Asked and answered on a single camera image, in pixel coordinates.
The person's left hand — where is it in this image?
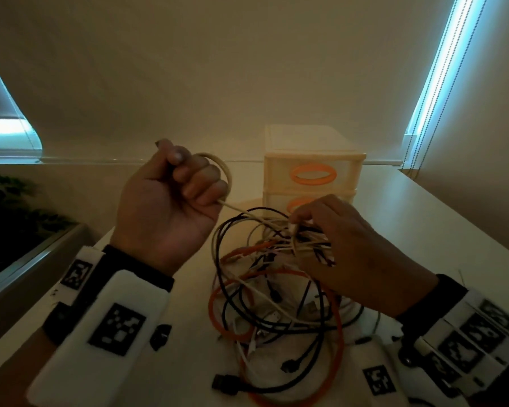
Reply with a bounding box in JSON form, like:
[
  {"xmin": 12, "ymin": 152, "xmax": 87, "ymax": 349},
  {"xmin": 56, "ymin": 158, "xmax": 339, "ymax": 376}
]
[{"xmin": 110, "ymin": 138, "xmax": 230, "ymax": 277}]

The person's right hand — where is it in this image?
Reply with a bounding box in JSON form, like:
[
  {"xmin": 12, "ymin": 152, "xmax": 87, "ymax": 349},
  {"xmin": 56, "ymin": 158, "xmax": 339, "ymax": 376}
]
[{"xmin": 288, "ymin": 193, "xmax": 440, "ymax": 318}]

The cream white USB cable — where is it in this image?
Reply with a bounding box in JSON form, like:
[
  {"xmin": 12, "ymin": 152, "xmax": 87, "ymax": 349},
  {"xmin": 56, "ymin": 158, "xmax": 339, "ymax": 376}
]
[{"xmin": 193, "ymin": 152, "xmax": 297, "ymax": 233}]

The cream three-drawer organiser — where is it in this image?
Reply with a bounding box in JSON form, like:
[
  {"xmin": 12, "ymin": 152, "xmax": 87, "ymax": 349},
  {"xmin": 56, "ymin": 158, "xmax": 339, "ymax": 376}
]
[{"xmin": 264, "ymin": 124, "xmax": 367, "ymax": 217}]

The pile of cables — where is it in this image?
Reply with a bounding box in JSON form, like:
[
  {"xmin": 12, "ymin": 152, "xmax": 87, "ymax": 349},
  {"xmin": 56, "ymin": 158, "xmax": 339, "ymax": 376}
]
[{"xmin": 208, "ymin": 206, "xmax": 365, "ymax": 407}]

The person's left forearm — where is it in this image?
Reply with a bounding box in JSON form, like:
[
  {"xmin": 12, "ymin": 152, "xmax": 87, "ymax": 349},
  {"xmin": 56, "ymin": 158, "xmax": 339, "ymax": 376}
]
[{"xmin": 0, "ymin": 330, "xmax": 56, "ymax": 407}]

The bright window corner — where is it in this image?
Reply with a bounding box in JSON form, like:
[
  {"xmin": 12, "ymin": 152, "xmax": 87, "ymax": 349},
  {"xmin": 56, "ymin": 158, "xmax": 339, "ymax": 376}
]
[{"xmin": 0, "ymin": 44, "xmax": 43, "ymax": 164}]

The bright narrow window strip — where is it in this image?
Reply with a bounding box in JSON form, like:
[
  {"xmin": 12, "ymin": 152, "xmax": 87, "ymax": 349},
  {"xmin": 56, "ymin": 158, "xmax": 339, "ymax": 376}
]
[{"xmin": 400, "ymin": 0, "xmax": 491, "ymax": 170}]

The beaded blind pull chain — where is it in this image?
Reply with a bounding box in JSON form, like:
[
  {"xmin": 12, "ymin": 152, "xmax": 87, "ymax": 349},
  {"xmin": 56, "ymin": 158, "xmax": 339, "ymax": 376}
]
[{"xmin": 400, "ymin": 0, "xmax": 491, "ymax": 174}]

